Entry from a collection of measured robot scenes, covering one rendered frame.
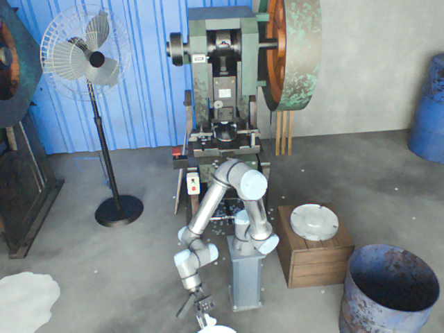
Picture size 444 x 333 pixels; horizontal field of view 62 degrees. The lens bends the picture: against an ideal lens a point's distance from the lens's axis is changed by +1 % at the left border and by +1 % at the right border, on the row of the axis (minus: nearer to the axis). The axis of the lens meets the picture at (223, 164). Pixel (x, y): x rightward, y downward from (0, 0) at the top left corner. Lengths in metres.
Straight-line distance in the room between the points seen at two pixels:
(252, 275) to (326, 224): 0.57
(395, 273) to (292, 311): 0.63
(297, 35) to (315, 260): 1.29
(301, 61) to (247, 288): 1.30
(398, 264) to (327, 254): 0.38
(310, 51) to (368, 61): 2.00
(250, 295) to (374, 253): 0.74
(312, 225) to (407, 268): 0.55
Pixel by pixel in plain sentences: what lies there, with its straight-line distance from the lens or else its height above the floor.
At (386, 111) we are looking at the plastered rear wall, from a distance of 4.30.
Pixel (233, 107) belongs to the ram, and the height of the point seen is 0.97.
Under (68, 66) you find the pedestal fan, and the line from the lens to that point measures 2.40.
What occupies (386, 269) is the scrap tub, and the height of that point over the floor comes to 0.30.
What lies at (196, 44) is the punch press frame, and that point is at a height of 1.39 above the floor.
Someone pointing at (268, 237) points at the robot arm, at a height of 0.67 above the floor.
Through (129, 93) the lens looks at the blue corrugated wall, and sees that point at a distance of 3.66.
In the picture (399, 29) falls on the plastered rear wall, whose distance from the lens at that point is 4.01.
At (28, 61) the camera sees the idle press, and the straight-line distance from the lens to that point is 2.92.
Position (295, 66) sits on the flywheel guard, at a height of 1.33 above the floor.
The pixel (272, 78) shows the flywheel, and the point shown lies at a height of 1.07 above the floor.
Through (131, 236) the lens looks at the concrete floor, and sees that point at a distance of 2.90.
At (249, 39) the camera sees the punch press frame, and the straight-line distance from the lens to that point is 2.21.
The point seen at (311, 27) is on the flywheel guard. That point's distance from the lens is 2.02.
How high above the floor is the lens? 1.96
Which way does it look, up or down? 34 degrees down
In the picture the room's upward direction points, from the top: 2 degrees counter-clockwise
